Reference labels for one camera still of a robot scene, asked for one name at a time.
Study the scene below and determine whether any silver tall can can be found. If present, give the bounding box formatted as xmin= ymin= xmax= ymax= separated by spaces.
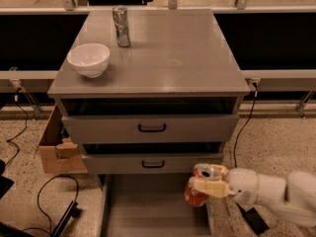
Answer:
xmin=113 ymin=6 xmax=130 ymax=47

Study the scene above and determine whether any white ceramic bowl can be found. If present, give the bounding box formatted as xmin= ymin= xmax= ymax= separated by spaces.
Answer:
xmin=67 ymin=43 xmax=111 ymax=78

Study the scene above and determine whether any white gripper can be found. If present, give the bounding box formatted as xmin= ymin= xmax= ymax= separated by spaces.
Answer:
xmin=189 ymin=163 xmax=258 ymax=205

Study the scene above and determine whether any brown cardboard box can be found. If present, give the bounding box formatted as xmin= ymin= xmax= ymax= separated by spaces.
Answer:
xmin=39 ymin=106 xmax=87 ymax=174

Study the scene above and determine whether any black middle drawer handle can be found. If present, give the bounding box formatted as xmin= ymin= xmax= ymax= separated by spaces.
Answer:
xmin=141 ymin=160 xmax=165 ymax=169

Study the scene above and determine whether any grey middle drawer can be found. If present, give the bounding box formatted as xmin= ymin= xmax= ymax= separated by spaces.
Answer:
xmin=82 ymin=153 xmax=223 ymax=174

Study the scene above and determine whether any grey top drawer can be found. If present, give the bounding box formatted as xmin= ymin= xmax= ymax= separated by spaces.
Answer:
xmin=62 ymin=115 xmax=239 ymax=144

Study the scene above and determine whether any grey open bottom drawer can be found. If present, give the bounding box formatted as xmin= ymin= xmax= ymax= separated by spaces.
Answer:
xmin=97 ymin=174 xmax=215 ymax=237

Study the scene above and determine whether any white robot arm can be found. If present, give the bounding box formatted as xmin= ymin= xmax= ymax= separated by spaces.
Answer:
xmin=185 ymin=163 xmax=316 ymax=228

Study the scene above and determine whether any black cable on left floor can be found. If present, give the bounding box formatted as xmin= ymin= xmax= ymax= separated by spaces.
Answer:
xmin=5 ymin=86 xmax=30 ymax=167

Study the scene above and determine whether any red coke can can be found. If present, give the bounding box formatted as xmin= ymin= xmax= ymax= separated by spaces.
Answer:
xmin=184 ymin=167 xmax=209 ymax=207

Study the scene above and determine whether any black top drawer handle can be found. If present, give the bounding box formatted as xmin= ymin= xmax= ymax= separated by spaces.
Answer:
xmin=137 ymin=123 xmax=167 ymax=133

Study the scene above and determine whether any grey drawer cabinet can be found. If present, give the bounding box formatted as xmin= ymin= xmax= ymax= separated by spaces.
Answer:
xmin=47 ymin=9 xmax=251 ymax=190

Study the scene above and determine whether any black stand leg left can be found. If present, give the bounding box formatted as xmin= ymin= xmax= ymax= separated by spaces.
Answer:
xmin=51 ymin=200 xmax=81 ymax=237

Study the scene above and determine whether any black power adapter with cable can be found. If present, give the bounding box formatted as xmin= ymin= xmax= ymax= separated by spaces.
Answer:
xmin=233 ymin=80 xmax=269 ymax=236

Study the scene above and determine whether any black drawer handle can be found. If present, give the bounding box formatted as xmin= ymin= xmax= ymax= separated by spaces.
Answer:
xmin=137 ymin=123 xmax=167 ymax=133
xmin=141 ymin=160 xmax=165 ymax=169

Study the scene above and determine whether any black looped floor cable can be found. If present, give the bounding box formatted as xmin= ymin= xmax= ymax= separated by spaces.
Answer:
xmin=21 ymin=174 xmax=80 ymax=235

